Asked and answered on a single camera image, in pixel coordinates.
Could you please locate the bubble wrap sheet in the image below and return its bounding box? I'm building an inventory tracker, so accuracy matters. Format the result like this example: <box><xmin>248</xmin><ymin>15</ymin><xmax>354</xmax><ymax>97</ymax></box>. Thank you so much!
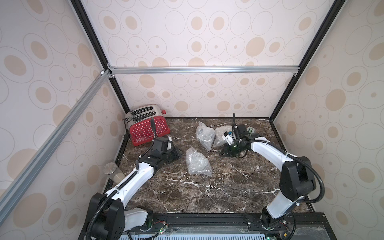
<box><xmin>213</xmin><ymin>126</ymin><xmax>232</xmax><ymax>148</ymax></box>
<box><xmin>186</xmin><ymin>148</ymin><xmax>213</xmax><ymax>177</ymax></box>
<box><xmin>196</xmin><ymin>122</ymin><xmax>216</xmax><ymax>151</ymax></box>

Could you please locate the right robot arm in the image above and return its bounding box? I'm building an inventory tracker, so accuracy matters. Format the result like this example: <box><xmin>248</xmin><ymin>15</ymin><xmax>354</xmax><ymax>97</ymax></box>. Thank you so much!
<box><xmin>220</xmin><ymin>124</ymin><xmax>325</xmax><ymax>230</ymax></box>

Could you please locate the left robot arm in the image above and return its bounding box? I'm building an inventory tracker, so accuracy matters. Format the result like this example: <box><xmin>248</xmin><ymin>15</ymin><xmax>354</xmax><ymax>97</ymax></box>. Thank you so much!
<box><xmin>79</xmin><ymin>136</ymin><xmax>182</xmax><ymax>240</ymax></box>

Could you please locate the red silver toaster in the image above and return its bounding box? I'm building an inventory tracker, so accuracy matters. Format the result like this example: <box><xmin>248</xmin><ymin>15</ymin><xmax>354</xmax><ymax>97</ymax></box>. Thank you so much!
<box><xmin>125</xmin><ymin>104</ymin><xmax>171</xmax><ymax>147</ymax></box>

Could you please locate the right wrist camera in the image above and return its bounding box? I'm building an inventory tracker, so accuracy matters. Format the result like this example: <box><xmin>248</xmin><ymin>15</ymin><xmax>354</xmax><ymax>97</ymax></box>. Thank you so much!
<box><xmin>222</xmin><ymin>132</ymin><xmax>234</xmax><ymax>146</ymax></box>

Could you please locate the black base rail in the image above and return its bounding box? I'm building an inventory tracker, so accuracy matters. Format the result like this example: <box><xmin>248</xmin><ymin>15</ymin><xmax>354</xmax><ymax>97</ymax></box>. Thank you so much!
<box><xmin>78</xmin><ymin>211</ymin><xmax>337</xmax><ymax>240</ymax></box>

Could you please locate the horizontal aluminium rail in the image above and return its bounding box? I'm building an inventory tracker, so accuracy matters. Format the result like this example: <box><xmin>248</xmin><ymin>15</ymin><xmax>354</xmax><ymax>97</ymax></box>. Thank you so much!
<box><xmin>110</xmin><ymin>66</ymin><xmax>300</xmax><ymax>75</ymax></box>

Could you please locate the left diagonal aluminium rail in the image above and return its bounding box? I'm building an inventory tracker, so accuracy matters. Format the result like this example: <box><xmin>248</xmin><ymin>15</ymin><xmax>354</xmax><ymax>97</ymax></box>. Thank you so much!
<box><xmin>1</xmin><ymin>70</ymin><xmax>111</xmax><ymax>225</ymax></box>

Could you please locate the black left frame post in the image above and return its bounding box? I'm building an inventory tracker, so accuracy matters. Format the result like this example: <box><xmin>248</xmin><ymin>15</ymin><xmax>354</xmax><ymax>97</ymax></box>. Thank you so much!
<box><xmin>70</xmin><ymin>0</ymin><xmax>130</xmax><ymax>113</ymax></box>

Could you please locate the black frame post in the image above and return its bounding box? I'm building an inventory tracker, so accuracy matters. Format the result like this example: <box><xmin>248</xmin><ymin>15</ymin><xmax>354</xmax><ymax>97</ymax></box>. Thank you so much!
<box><xmin>269</xmin><ymin>0</ymin><xmax>346</xmax><ymax>123</ymax></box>
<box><xmin>70</xmin><ymin>0</ymin><xmax>130</xmax><ymax>113</ymax></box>

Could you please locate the black right frame post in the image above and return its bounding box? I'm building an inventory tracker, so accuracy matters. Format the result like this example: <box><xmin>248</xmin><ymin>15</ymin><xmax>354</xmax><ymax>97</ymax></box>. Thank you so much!
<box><xmin>269</xmin><ymin>0</ymin><xmax>346</xmax><ymax>123</ymax></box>

